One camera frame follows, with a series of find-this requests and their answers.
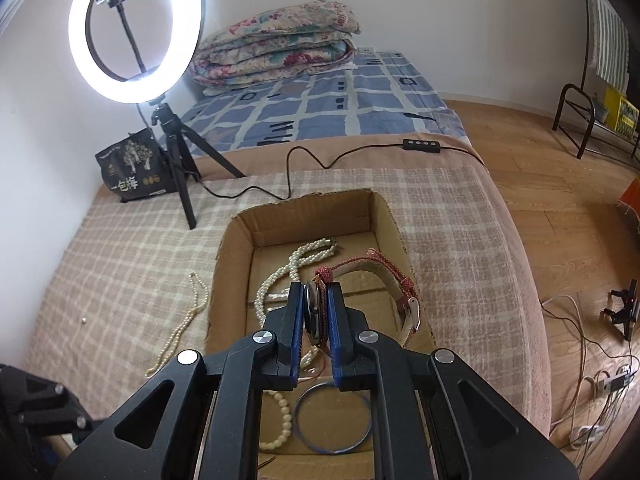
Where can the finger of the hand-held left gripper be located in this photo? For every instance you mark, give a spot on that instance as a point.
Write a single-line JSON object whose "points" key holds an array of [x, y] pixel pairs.
{"points": [[52, 460], [45, 400]]}

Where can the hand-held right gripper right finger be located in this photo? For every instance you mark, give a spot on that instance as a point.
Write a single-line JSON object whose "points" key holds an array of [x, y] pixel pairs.
{"points": [[334, 335]]}

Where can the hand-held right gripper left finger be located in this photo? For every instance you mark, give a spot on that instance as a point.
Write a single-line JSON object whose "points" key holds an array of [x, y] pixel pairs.
{"points": [[298, 330]]}

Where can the dark bangle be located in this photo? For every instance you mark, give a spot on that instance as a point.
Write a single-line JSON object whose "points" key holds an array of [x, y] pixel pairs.
{"points": [[302, 435]]}

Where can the cardboard box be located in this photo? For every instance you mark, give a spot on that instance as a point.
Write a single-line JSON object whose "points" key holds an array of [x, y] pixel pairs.
{"points": [[310, 215]]}

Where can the beige plaid blanket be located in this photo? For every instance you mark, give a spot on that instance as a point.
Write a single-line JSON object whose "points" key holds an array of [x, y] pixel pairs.
{"points": [[125, 270]]}

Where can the brown bed cover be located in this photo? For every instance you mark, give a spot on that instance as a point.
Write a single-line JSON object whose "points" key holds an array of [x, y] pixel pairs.
{"points": [[530, 310]]}

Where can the black tripod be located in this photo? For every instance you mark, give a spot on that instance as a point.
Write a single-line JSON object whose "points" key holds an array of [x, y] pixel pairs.
{"points": [[177, 160]]}

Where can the black inline remote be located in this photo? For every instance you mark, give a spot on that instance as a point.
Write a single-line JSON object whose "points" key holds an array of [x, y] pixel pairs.
{"points": [[421, 145]]}

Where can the blue plaid bedsheet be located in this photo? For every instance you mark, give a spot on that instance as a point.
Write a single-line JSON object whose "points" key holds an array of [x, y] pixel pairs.
{"points": [[325, 105]]}

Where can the black snack bag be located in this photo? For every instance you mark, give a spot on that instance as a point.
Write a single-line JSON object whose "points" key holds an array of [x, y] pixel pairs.
{"points": [[132, 170]]}

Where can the white charger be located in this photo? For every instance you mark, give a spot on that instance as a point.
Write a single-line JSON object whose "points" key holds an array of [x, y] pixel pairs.
{"points": [[587, 432]]}

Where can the power strip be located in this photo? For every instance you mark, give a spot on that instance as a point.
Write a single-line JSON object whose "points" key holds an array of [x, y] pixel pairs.
{"points": [[615, 381]]}

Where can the floral folded quilt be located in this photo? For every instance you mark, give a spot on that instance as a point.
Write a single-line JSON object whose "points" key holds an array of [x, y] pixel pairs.
{"points": [[280, 45]]}

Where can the small black stand device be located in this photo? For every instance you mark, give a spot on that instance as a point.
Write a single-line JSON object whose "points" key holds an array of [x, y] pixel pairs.
{"points": [[625, 310]]}

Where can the black clothes rack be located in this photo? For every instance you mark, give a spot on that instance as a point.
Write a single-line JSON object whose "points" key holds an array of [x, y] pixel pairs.
{"points": [[575, 110]]}

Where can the small grey pot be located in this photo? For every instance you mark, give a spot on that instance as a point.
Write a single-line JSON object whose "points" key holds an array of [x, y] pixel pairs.
{"points": [[600, 110]]}

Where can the yellow crate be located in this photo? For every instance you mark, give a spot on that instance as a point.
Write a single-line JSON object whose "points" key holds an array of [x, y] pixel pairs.
{"points": [[625, 112]]}

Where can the striped towel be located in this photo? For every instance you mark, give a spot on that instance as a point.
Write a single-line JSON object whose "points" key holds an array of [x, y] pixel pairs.
{"points": [[607, 35]]}

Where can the white wall outlet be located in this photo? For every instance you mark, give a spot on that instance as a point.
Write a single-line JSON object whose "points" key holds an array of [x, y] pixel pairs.
{"points": [[366, 50]]}

